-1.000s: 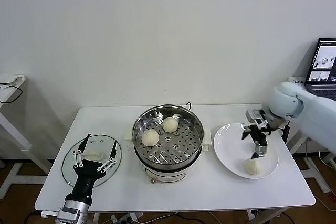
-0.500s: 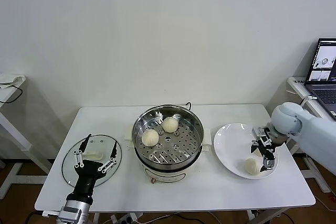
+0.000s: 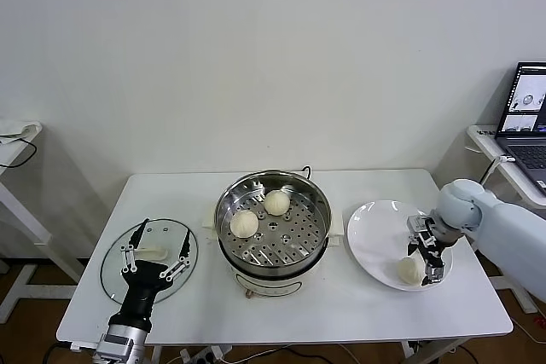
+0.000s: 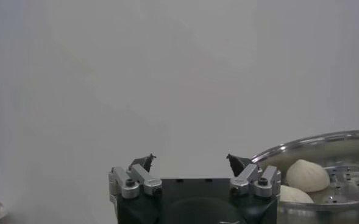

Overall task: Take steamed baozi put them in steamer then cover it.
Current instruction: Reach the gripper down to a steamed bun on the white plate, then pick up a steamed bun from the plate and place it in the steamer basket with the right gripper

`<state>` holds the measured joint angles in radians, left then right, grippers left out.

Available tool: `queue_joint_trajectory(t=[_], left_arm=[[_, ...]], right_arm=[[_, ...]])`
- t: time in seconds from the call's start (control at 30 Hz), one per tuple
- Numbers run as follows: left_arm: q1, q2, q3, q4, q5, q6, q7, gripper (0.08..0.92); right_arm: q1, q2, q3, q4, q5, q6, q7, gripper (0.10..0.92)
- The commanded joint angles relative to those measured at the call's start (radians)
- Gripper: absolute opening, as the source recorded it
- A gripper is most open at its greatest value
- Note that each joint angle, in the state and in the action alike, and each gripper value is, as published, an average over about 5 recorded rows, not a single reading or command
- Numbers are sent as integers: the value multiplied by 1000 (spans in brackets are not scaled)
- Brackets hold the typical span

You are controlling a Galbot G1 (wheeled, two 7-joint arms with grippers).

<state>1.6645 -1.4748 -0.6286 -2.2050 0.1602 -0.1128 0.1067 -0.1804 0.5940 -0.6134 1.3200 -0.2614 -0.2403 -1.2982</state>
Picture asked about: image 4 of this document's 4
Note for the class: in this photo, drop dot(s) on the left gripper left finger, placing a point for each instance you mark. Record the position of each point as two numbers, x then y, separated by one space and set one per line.
144 179

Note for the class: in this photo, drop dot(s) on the perforated stainless steel steamer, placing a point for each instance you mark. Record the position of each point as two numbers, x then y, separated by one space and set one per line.
346 184

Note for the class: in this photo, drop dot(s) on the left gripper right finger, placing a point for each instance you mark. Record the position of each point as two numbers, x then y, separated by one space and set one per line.
246 178

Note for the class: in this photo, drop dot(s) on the white steamed baozi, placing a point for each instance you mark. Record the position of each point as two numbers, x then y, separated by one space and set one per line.
307 176
293 196

